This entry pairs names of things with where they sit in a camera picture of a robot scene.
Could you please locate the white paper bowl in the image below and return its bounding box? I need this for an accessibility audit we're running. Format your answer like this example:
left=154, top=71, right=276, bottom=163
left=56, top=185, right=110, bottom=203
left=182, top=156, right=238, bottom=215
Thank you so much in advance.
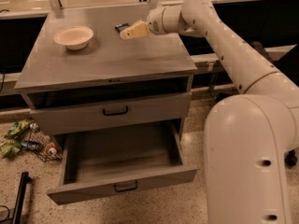
left=53, top=26, right=93, bottom=50

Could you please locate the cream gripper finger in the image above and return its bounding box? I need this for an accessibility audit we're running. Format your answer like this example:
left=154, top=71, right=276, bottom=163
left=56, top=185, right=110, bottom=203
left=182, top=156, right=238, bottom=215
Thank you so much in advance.
left=120, top=21, right=150, bottom=40

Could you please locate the black cable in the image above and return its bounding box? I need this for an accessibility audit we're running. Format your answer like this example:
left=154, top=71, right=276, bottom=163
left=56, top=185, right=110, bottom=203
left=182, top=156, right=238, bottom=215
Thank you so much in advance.
left=0, top=204, right=12, bottom=224

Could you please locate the red white bottle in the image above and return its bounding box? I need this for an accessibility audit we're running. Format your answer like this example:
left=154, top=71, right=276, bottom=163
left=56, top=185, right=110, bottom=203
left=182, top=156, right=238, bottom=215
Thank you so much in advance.
left=45, top=143, right=58, bottom=156

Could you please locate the open grey lower drawer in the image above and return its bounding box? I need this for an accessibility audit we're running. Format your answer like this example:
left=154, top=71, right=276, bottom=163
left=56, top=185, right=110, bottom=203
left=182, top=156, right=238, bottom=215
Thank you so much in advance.
left=47, top=120, right=197, bottom=205

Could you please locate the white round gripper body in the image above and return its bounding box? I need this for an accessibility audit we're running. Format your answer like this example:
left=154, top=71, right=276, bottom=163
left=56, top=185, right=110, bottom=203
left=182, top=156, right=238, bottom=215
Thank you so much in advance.
left=147, top=7, right=165, bottom=35

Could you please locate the green chip bag upper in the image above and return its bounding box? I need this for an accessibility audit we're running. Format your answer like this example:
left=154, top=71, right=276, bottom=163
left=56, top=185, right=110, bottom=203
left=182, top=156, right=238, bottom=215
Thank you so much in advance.
left=5, top=119, right=33, bottom=139

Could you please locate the blue soda can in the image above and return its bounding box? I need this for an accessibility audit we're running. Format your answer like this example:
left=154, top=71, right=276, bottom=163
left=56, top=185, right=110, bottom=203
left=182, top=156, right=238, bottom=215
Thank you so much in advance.
left=21, top=141, right=42, bottom=151

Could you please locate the closed grey upper drawer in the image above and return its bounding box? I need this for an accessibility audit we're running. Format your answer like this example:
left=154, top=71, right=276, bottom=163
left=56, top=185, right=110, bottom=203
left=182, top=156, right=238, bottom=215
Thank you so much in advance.
left=31, top=92, right=192, bottom=135

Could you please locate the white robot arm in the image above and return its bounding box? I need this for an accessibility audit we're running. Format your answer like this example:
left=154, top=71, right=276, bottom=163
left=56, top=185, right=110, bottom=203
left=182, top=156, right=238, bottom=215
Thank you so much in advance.
left=120, top=0, right=299, bottom=224

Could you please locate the green chip bag lower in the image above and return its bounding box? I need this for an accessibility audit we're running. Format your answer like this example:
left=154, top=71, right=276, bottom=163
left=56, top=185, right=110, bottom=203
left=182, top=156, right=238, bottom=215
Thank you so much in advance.
left=0, top=141, right=21, bottom=158

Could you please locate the black office chair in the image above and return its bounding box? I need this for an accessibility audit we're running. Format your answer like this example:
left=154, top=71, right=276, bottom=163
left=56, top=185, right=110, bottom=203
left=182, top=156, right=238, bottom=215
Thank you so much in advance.
left=285, top=150, right=298, bottom=167

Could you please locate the green chip bag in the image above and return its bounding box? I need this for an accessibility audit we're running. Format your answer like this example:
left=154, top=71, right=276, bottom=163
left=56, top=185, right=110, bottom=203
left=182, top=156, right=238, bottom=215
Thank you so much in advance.
left=0, top=141, right=21, bottom=158
left=5, top=119, right=33, bottom=139

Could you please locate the grey drawer cabinet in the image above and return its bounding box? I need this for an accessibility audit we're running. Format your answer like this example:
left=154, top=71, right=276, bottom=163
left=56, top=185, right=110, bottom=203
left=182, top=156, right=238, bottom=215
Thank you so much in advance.
left=14, top=3, right=198, bottom=138

